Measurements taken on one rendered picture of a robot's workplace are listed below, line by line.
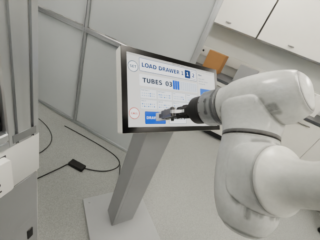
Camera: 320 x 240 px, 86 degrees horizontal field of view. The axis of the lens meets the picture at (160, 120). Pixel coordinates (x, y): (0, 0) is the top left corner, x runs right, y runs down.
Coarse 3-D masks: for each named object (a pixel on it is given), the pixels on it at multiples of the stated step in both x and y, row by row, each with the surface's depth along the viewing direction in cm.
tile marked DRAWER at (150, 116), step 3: (147, 111) 64; (150, 111) 65; (153, 111) 65; (156, 111) 66; (147, 114) 64; (150, 114) 64; (153, 114) 65; (147, 117) 64; (150, 117) 64; (153, 117) 65; (147, 120) 63; (150, 120) 64; (153, 120) 65; (162, 120) 67; (165, 120) 68; (147, 123) 63; (150, 123) 64; (153, 123) 65; (156, 123) 66; (159, 123) 66; (162, 123) 67; (165, 123) 68
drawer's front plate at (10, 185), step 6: (0, 162) 39; (6, 162) 40; (0, 168) 39; (6, 168) 41; (0, 174) 40; (6, 174) 42; (0, 180) 41; (6, 180) 42; (12, 180) 44; (0, 186) 42; (6, 186) 43; (12, 186) 45; (6, 192) 44
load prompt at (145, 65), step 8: (144, 64) 65; (152, 64) 67; (160, 64) 69; (168, 64) 71; (152, 72) 66; (160, 72) 69; (168, 72) 71; (176, 72) 73; (184, 72) 76; (192, 72) 79; (192, 80) 79
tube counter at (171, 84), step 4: (168, 80) 71; (172, 80) 72; (176, 80) 73; (168, 84) 70; (172, 84) 72; (176, 84) 73; (180, 84) 74; (184, 84) 75; (188, 84) 77; (192, 84) 78; (196, 84) 80; (168, 88) 70; (172, 88) 71; (176, 88) 73; (180, 88) 74; (184, 88) 75; (188, 88) 77; (192, 88) 78; (196, 88) 80; (196, 92) 79
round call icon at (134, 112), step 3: (129, 108) 60; (132, 108) 60; (135, 108) 61; (138, 108) 62; (129, 111) 60; (132, 111) 60; (135, 111) 61; (138, 111) 62; (129, 114) 60; (132, 114) 60; (135, 114) 61; (138, 114) 62; (129, 117) 60; (132, 117) 60; (135, 117) 61; (138, 117) 61
